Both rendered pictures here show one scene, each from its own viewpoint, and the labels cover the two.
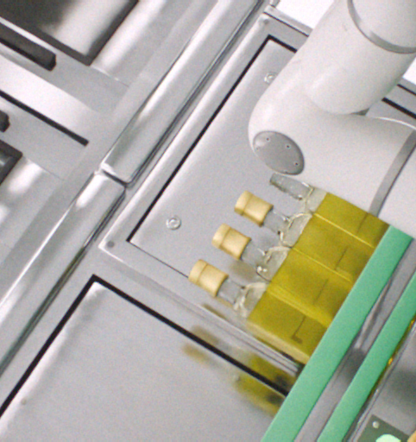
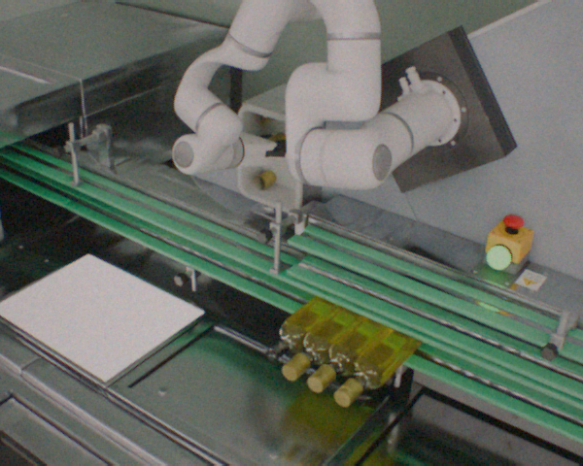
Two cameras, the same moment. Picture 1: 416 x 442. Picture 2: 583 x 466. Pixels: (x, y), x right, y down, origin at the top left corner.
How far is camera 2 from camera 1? 1.27 m
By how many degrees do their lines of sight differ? 59
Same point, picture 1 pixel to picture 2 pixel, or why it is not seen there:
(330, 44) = (363, 66)
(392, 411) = (465, 266)
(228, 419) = (420, 447)
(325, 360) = (434, 293)
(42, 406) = not seen: outside the picture
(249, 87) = (168, 403)
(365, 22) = (371, 31)
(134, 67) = not seen: outside the picture
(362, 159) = (394, 126)
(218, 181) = (243, 426)
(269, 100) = (355, 148)
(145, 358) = not seen: outside the picture
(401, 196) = (412, 123)
